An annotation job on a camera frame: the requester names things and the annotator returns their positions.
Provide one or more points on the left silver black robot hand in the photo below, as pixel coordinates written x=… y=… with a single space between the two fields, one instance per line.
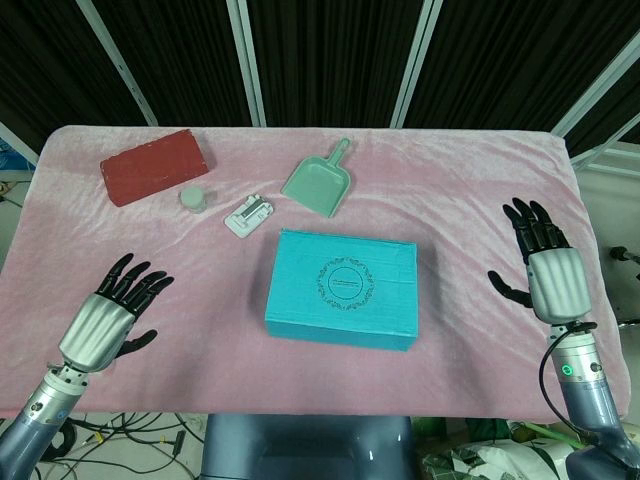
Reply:
x=92 y=327

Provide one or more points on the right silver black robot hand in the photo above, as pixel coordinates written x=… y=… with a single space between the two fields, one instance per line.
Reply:
x=557 y=285

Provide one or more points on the teal cardboard shoe box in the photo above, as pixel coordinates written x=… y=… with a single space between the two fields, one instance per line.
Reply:
x=340 y=310

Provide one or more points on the black tripod head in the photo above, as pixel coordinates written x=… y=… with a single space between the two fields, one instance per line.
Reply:
x=620 y=253

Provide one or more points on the pink plush table cloth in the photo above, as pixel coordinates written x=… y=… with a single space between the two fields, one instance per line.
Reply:
x=210 y=310

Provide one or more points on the small grey-white jar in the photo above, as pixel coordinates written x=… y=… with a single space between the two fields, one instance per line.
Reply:
x=192 y=199

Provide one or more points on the red brick block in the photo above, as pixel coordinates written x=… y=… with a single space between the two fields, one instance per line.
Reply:
x=152 y=167

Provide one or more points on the green white plastic bag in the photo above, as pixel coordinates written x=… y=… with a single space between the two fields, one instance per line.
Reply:
x=500 y=460

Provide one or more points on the white folding phone stand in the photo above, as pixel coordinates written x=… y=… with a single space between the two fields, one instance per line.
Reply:
x=247 y=216

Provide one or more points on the blue-grey robot torso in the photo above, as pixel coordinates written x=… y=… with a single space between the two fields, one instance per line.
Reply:
x=305 y=450

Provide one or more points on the mint green plastic dustpan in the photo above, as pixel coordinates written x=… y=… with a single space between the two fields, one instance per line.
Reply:
x=317 y=187

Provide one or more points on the white aluminium frame post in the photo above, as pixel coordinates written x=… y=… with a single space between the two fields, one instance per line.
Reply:
x=118 y=62
x=247 y=62
x=415 y=62
x=597 y=86

